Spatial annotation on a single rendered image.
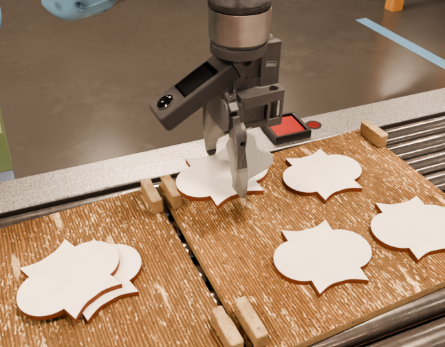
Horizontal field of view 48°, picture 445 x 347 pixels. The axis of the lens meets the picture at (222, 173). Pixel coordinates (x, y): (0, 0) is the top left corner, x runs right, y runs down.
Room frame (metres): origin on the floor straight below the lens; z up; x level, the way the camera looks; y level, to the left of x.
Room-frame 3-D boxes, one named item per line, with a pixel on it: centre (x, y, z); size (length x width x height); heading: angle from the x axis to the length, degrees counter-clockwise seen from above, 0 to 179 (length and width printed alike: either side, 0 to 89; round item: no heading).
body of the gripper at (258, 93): (0.59, -0.03, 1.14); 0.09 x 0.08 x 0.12; 114
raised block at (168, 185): (0.61, 0.08, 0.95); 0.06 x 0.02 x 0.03; 25
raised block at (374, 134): (0.77, -0.28, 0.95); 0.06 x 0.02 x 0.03; 25
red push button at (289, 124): (0.83, -0.12, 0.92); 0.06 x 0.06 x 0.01; 21
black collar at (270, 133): (0.83, -0.12, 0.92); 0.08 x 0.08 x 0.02; 21
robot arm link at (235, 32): (0.59, -0.02, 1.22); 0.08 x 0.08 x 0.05
